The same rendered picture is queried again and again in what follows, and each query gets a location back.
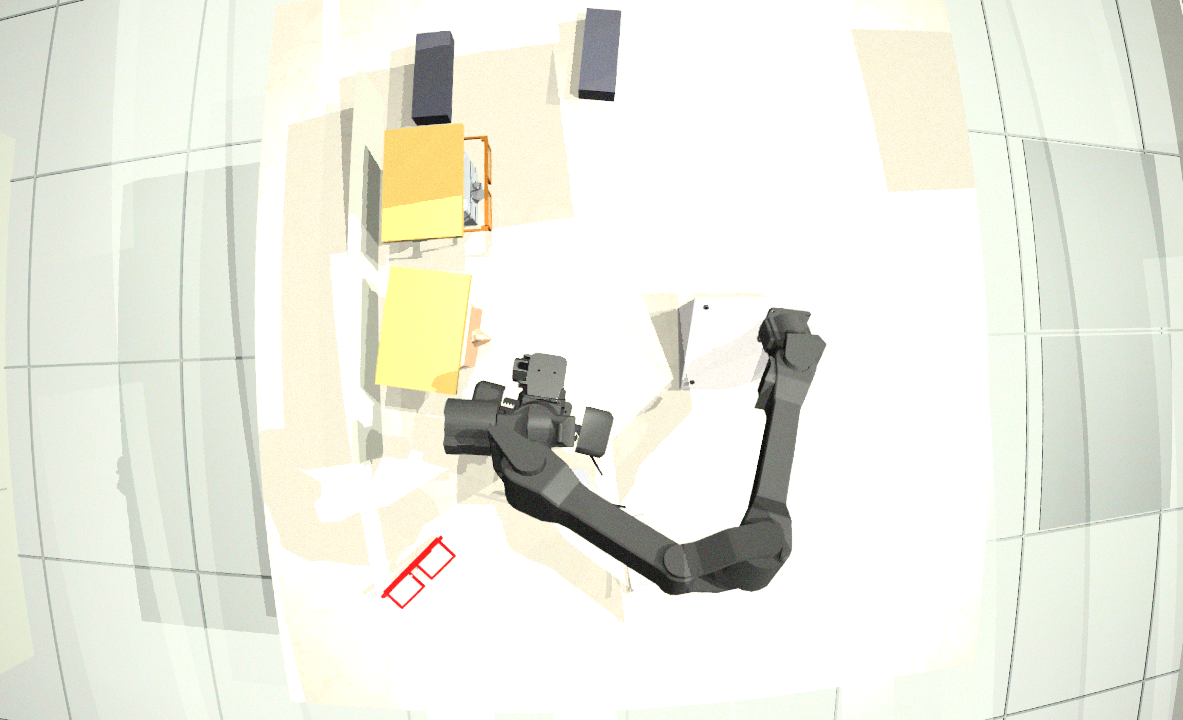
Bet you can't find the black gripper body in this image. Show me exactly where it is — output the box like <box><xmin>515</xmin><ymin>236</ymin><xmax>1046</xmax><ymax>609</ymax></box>
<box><xmin>472</xmin><ymin>380</ymin><xmax>614</xmax><ymax>458</ymax></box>

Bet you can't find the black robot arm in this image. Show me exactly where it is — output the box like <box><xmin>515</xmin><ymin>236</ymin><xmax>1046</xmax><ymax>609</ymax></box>
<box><xmin>442</xmin><ymin>307</ymin><xmax>827</xmax><ymax>596</ymax></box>

